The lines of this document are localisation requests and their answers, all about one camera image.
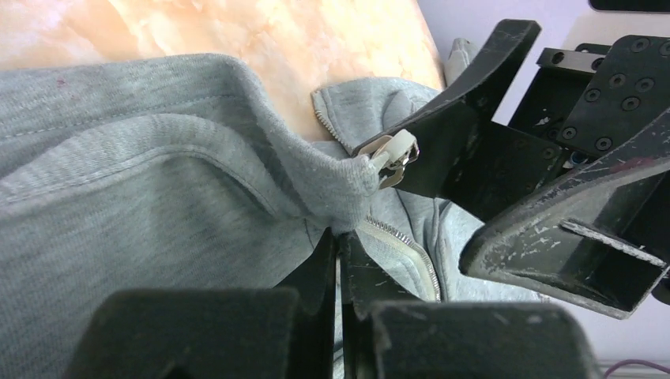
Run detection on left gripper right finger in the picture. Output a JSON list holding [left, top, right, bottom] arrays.
[[340, 233, 601, 379]]

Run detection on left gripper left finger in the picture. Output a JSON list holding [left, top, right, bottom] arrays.
[[65, 231, 337, 378]]

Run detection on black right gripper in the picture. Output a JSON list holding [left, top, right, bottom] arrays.
[[386, 19, 669, 319]]

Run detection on metal zipper slider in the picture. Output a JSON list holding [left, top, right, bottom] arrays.
[[356, 129, 420, 190]]

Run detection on grey zip-up jacket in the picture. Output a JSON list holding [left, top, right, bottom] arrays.
[[1, 54, 540, 378]]

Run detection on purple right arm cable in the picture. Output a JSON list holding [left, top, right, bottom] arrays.
[[601, 359, 670, 379]]

